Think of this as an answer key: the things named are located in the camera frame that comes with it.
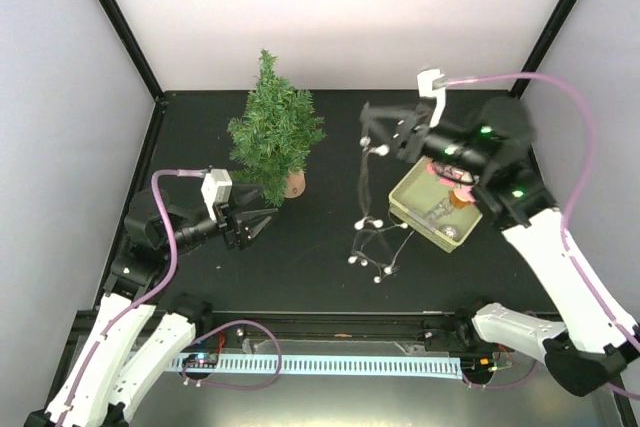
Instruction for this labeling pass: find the pink cone ornament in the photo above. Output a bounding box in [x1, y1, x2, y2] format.
[449, 186, 476, 209]

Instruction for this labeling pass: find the string of white lights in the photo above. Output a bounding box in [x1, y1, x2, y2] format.
[347, 135, 416, 285]

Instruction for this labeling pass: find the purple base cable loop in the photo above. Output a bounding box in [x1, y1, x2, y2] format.
[180, 315, 286, 391]

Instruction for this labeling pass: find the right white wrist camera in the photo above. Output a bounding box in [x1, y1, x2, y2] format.
[417, 68, 447, 128]

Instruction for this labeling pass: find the black aluminium rail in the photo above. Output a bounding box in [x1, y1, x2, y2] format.
[74, 310, 606, 354]

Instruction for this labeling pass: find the pink star ornament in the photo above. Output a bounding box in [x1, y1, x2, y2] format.
[427, 161, 477, 186]

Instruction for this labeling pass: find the small circuit board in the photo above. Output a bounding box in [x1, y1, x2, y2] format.
[183, 352, 218, 369]

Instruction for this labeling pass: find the light blue slotted cable duct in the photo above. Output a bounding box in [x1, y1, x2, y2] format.
[166, 353, 463, 380]

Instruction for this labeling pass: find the small green christmas tree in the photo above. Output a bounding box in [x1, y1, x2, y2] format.
[227, 49, 326, 207]

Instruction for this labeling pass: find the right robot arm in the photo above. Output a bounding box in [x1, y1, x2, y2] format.
[360, 97, 639, 397]

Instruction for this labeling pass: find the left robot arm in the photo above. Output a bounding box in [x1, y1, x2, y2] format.
[24, 169, 277, 426]

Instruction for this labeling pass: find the green plastic basket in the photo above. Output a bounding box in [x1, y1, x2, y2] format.
[388, 157, 483, 253]

